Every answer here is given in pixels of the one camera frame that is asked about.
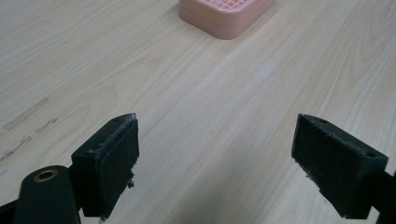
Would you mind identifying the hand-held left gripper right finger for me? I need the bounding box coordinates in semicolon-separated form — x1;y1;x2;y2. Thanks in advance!
290;113;389;220

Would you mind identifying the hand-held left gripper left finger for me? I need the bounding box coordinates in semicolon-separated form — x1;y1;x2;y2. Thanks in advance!
71;112;140;219

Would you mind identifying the pink plastic soap dish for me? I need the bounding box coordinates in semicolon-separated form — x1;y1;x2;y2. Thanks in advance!
177;0;276;41

